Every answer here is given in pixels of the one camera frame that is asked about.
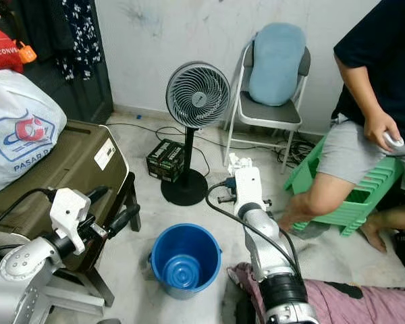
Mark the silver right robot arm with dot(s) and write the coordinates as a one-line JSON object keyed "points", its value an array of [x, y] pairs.
{"points": [[273, 263]]}

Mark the white paper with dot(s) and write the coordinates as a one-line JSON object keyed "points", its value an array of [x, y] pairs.
{"points": [[239, 162]]}

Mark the black cardboard box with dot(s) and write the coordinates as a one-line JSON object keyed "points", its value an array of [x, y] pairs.
{"points": [[165, 160]]}

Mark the person in grey shorts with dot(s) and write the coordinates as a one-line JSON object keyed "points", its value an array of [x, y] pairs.
{"points": [[385, 40]]}

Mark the green plastic stool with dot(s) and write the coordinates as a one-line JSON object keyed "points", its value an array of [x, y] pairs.
{"points": [[364, 192]]}

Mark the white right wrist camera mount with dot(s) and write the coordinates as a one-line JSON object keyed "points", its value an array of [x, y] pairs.
{"points": [[248, 189]]}

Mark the grey folding chair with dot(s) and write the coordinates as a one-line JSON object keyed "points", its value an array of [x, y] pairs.
{"points": [[273, 115]]}

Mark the white handheld controller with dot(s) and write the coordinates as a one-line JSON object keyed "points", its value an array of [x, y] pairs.
{"points": [[395, 140]]}

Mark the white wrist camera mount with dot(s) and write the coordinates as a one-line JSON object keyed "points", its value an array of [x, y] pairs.
{"points": [[248, 189], [69, 212]]}

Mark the grey black pedestal fan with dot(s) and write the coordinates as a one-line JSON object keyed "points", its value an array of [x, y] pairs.
{"points": [[197, 94]]}

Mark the orange tag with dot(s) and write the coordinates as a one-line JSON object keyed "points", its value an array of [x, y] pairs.
{"points": [[27, 52]]}

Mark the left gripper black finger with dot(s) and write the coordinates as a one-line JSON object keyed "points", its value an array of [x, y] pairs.
{"points": [[98, 194], [125, 220]]}

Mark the person's right hand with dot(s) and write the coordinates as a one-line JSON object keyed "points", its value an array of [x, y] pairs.
{"points": [[378, 125]]}

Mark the blue plastic bucket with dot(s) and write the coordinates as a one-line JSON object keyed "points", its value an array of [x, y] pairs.
{"points": [[185, 260]]}

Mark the person's right forearm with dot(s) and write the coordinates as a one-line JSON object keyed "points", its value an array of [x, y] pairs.
{"points": [[364, 88]]}

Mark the dark floral garment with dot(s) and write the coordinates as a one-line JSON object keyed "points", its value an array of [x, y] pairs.
{"points": [[81, 34]]}

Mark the red Yonex bag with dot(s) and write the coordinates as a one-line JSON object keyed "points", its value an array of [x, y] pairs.
{"points": [[3, 50]]}

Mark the white plastic bag with logo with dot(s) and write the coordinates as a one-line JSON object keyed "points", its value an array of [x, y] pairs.
{"points": [[20, 135]]}

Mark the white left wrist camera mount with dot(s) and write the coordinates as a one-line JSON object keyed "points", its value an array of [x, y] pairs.
{"points": [[69, 212]]}

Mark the black cabinet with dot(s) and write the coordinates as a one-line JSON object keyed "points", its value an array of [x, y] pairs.
{"points": [[88, 101]]}

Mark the olive brown storage box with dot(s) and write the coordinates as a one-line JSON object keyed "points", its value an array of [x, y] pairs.
{"points": [[81, 169]]}

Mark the light blue cushion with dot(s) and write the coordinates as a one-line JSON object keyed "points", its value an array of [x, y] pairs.
{"points": [[277, 64]]}

